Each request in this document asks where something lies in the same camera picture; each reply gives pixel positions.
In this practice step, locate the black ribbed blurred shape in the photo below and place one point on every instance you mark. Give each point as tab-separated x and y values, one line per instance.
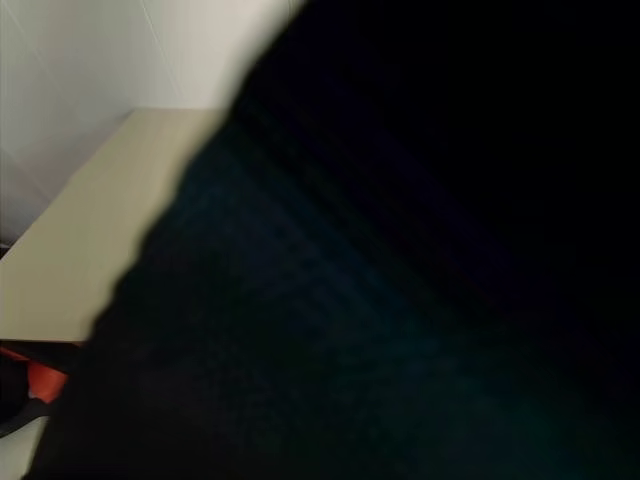
380	280

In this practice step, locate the orange and black object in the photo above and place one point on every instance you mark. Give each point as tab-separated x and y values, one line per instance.
46	382

